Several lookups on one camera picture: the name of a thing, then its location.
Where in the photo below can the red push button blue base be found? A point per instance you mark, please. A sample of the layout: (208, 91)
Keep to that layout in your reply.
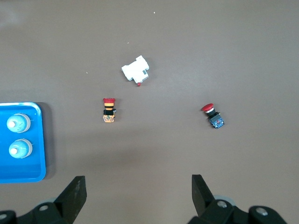
(213, 115)

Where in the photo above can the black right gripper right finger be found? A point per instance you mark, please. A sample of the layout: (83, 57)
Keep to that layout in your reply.
(210, 210)

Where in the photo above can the blue bell with beige knob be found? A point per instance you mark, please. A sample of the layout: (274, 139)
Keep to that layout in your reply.
(18, 123)
(20, 148)

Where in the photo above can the blue plastic tray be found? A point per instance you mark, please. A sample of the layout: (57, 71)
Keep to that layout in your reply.
(23, 168)

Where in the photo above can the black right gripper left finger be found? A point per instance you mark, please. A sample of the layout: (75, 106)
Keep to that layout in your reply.
(65, 205)

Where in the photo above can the white circuit breaker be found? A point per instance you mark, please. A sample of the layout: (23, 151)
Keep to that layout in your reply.
(135, 70)

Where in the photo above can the red yellow emergency stop button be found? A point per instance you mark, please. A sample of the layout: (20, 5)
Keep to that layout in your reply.
(109, 110)

